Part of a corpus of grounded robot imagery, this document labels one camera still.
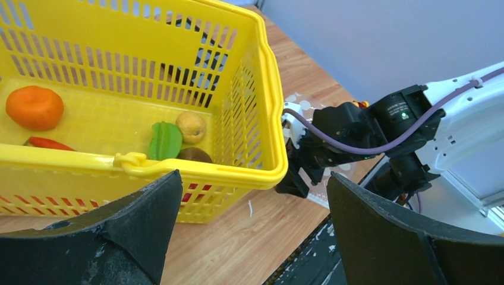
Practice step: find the polka dot zip bag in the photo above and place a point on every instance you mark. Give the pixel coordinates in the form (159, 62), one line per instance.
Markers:
(317, 193)

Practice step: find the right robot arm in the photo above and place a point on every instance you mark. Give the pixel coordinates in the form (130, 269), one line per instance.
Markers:
(422, 129)

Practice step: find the black white checkerboard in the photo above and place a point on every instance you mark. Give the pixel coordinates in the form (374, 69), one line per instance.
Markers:
(197, 83)

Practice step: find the yellow lemon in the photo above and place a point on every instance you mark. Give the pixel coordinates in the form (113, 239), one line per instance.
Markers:
(192, 126)

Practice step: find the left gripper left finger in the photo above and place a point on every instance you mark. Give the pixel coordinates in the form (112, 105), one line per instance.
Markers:
(122, 242)

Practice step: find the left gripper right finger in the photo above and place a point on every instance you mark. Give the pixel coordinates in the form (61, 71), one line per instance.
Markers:
(384, 243)

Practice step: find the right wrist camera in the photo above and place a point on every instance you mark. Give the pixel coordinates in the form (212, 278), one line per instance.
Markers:
(292, 128)

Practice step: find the green star fruit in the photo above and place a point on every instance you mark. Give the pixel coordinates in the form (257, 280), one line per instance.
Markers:
(166, 141)

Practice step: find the red chili pepper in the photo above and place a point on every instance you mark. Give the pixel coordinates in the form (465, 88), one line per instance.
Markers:
(198, 191)

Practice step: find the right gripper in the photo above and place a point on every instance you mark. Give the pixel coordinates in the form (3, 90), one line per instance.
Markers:
(336, 135)

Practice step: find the orange carrot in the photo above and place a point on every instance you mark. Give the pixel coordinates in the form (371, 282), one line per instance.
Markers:
(46, 143)

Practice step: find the yellow plastic basket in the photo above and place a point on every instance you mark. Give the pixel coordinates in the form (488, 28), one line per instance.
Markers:
(102, 58)

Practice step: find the brown kiwi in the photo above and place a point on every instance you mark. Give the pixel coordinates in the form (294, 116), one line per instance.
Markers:
(194, 154)

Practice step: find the orange tangerine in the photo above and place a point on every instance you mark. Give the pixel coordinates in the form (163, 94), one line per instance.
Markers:
(35, 108)

